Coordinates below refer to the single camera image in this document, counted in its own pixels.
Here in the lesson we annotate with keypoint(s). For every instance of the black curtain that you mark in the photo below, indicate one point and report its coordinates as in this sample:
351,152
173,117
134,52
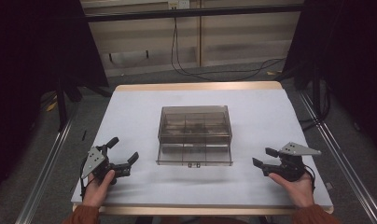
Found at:
348,62
28,77

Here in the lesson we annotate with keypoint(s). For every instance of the wooden table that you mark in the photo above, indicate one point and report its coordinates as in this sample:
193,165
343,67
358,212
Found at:
199,86

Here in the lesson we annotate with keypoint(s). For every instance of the aluminium floor rail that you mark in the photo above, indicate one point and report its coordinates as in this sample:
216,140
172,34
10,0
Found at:
46,168
342,155

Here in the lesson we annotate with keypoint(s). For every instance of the person's right hand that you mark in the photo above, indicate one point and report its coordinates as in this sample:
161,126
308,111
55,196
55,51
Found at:
300,191

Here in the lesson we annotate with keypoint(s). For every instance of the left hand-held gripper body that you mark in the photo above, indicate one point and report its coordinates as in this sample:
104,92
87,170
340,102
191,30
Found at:
99,165

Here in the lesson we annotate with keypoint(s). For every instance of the white wall socket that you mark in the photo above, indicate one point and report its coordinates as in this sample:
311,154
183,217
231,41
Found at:
179,4

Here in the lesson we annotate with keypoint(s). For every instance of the transparent brown compartment box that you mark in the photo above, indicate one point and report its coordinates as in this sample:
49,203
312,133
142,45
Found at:
194,133

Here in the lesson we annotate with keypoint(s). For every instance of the white table cloth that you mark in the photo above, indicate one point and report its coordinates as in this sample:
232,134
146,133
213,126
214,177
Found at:
258,121

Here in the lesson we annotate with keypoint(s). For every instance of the black horizontal bar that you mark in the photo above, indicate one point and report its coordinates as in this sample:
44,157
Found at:
192,13

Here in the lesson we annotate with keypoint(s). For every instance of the person's left hand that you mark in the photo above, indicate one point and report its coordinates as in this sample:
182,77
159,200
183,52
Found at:
94,191

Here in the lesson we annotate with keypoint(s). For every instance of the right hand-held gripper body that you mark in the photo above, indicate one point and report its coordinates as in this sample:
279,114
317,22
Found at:
290,168

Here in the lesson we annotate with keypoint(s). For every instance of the black metal stand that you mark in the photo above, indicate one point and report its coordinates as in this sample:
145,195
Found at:
315,93
62,105

